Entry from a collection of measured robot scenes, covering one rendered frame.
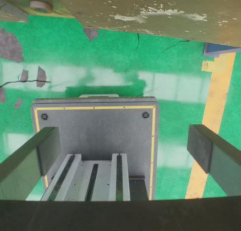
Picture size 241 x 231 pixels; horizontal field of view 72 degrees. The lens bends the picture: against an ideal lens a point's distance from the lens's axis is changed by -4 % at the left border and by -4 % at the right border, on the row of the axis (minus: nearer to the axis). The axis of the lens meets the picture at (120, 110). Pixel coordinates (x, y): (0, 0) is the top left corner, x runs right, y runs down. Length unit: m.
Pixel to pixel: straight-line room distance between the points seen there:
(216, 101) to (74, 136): 1.03
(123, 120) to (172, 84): 0.50
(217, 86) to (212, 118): 0.24
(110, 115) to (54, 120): 0.31
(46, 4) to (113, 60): 0.80
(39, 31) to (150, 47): 0.76
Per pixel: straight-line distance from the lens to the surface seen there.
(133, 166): 1.06
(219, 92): 1.42
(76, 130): 0.98
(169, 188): 1.62
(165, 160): 1.46
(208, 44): 1.35
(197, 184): 1.67
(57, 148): 0.17
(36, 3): 0.48
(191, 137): 0.17
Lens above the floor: 1.21
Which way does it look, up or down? 76 degrees down
